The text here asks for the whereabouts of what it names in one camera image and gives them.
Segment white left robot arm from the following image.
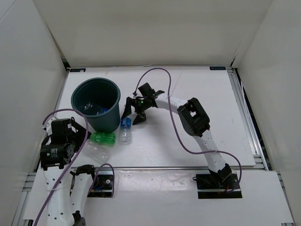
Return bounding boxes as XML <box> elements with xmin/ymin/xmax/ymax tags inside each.
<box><xmin>40</xmin><ymin>117</ymin><xmax>99</xmax><ymax>226</ymax></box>

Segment green plastic bottle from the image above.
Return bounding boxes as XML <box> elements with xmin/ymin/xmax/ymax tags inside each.
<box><xmin>90</xmin><ymin>132</ymin><xmax>116</xmax><ymax>145</ymax></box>

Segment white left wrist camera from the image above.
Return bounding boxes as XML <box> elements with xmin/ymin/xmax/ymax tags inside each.
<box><xmin>42</xmin><ymin>117</ymin><xmax>58</xmax><ymax>131</ymax></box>

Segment blue label bottle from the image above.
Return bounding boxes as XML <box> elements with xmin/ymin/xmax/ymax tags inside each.
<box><xmin>80</xmin><ymin>101</ymin><xmax>108</xmax><ymax>115</ymax></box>
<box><xmin>119</xmin><ymin>117</ymin><xmax>132</xmax><ymax>143</ymax></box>

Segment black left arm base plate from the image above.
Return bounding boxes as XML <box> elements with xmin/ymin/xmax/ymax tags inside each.
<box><xmin>87</xmin><ymin>171</ymin><xmax>115</xmax><ymax>198</ymax></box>

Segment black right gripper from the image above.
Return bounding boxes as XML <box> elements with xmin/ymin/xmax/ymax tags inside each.
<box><xmin>121</xmin><ymin>97</ymin><xmax>150</xmax><ymax>126</ymax></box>

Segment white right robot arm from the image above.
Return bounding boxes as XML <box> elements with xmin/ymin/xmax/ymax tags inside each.
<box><xmin>121</xmin><ymin>83</ymin><xmax>232</xmax><ymax>188</ymax></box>

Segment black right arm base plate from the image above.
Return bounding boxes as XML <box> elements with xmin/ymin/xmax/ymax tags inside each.
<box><xmin>192</xmin><ymin>173</ymin><xmax>243</xmax><ymax>199</ymax></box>

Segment dark teal ribbed bin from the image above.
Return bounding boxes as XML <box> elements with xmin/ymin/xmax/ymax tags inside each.
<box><xmin>71</xmin><ymin>77</ymin><xmax>121</xmax><ymax>133</ymax></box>

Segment clear plastic bottle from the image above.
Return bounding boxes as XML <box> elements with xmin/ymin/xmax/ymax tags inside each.
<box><xmin>82</xmin><ymin>141</ymin><xmax>111</xmax><ymax>163</ymax></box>

